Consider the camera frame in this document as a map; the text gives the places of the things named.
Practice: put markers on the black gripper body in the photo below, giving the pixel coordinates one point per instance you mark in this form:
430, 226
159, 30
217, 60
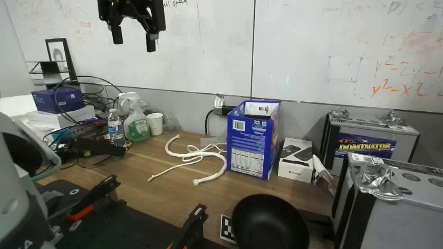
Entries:
150, 15

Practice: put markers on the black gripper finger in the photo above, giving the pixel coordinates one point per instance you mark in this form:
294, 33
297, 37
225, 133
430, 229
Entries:
117, 35
152, 42

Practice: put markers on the blue cardboard box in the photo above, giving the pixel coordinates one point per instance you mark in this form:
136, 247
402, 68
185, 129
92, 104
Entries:
253, 138

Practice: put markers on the blue box on stack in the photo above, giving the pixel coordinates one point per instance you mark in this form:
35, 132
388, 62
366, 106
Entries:
59, 100

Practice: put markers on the small white product box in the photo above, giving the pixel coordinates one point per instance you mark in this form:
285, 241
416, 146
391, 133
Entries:
296, 161

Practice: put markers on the white paper cup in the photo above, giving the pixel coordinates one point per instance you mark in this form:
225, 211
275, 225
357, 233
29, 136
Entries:
156, 122

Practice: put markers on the clear water bottle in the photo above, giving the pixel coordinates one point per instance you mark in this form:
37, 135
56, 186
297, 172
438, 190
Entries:
116, 129

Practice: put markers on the black clamp near pan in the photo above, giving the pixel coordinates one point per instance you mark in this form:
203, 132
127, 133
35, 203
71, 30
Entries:
192, 234

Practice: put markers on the white fiducial marker tag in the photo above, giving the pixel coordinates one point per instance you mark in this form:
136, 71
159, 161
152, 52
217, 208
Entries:
226, 229

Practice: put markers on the black frying pan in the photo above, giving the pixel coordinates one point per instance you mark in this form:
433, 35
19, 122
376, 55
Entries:
268, 222

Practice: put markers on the grey battery with Dominator label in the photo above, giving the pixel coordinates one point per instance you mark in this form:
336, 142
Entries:
373, 138

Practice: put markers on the black picture frame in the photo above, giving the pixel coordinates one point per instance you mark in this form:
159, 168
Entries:
59, 52

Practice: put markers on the black clamp orange handle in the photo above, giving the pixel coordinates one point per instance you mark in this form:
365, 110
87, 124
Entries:
87, 205

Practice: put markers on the grey battery near camera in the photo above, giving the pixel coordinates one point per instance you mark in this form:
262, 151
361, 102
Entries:
386, 204

